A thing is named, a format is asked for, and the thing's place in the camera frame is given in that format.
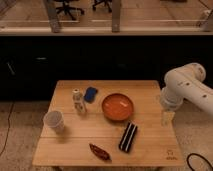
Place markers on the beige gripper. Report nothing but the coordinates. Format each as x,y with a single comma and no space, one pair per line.
167,117

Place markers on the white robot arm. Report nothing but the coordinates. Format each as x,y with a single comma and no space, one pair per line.
185,82

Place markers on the white ceramic cup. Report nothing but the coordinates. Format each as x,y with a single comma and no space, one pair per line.
54,120

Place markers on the black white striped case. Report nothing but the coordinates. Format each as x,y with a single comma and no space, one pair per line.
127,137

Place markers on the orange round plate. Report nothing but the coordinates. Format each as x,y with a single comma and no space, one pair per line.
117,107

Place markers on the dark red chili pepper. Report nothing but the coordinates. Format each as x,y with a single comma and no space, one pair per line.
100,153

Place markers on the wooden table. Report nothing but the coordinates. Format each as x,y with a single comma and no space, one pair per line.
153,144

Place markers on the blue sponge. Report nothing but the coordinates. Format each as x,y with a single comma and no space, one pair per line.
90,94

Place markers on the small clear plastic bottle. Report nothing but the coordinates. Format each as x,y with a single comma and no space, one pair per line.
79,101

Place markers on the left black office chair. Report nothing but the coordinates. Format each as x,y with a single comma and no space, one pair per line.
66,8

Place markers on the grey metal post centre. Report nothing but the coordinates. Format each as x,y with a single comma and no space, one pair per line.
116,15

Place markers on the grey metal post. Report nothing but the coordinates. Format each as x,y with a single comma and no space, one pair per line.
52,16
116,15

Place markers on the grey metal post left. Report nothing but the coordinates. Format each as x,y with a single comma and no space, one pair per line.
52,16

